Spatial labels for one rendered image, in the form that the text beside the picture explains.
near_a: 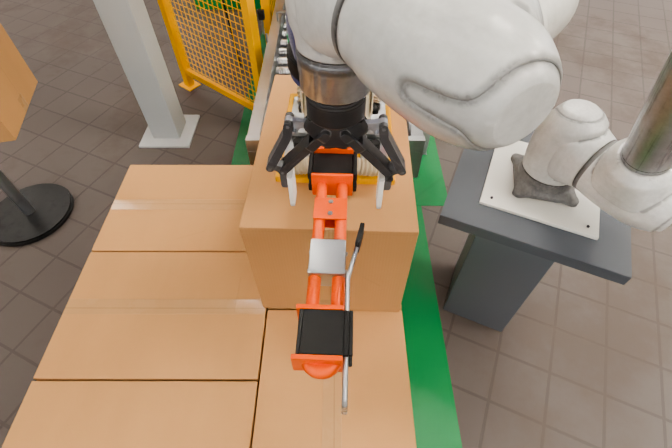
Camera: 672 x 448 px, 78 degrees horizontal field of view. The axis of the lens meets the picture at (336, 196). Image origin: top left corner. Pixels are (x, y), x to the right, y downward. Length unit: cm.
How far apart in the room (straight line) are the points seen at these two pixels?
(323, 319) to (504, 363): 133
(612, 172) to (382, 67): 88
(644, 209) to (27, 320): 224
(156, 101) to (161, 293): 140
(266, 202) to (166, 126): 173
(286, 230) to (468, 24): 71
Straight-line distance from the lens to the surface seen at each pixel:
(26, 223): 258
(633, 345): 218
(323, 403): 118
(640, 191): 114
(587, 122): 121
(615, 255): 134
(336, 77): 46
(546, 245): 126
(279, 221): 94
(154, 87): 249
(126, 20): 232
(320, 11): 39
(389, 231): 92
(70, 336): 144
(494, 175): 137
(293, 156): 59
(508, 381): 188
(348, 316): 65
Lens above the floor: 169
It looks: 49 degrees down
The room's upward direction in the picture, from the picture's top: straight up
